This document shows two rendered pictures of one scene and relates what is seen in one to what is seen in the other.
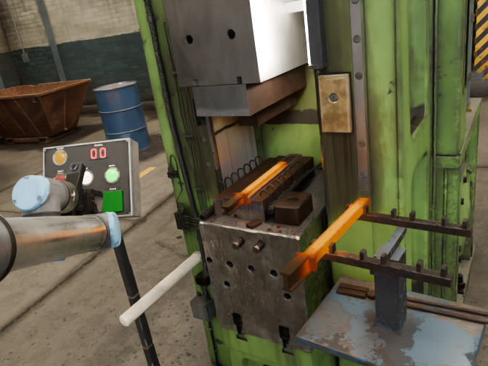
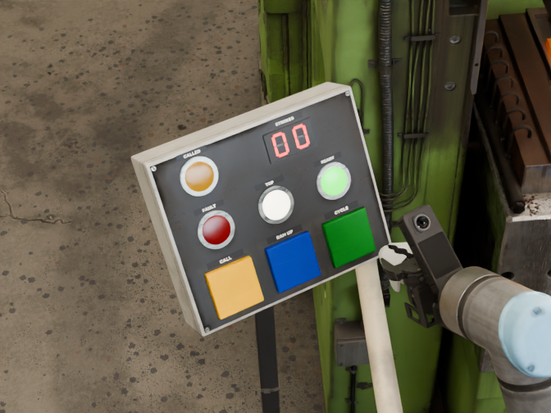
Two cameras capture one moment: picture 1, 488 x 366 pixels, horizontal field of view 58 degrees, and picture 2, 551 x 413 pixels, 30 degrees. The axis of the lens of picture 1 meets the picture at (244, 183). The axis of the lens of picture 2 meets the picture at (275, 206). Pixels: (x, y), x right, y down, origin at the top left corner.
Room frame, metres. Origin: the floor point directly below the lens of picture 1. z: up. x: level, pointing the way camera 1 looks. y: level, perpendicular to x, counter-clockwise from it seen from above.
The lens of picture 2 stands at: (0.63, 1.18, 2.19)
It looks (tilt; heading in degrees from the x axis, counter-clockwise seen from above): 46 degrees down; 324
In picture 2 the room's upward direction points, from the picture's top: 3 degrees counter-clockwise
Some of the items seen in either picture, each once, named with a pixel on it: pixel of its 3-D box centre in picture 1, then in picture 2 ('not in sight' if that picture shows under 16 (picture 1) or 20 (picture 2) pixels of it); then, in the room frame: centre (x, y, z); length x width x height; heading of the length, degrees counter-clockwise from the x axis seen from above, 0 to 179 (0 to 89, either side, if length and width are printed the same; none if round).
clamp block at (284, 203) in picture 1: (293, 208); not in sight; (1.28, -0.15, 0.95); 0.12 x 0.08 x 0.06; 146
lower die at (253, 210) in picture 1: (266, 183); (550, 93); (1.51, -0.08, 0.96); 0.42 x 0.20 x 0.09; 146
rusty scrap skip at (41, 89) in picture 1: (33, 114); not in sight; (7.68, 3.42, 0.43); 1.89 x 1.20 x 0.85; 64
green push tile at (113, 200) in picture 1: (113, 201); (348, 237); (1.44, 0.47, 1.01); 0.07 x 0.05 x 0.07; 81
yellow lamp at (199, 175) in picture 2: (59, 157); (199, 176); (1.56, 0.65, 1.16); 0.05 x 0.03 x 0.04; 56
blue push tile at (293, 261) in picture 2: not in sight; (292, 261); (1.45, 0.56, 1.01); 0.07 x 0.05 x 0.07; 81
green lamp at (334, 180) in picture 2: (112, 175); (333, 180); (1.48, 0.46, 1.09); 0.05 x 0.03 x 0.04; 56
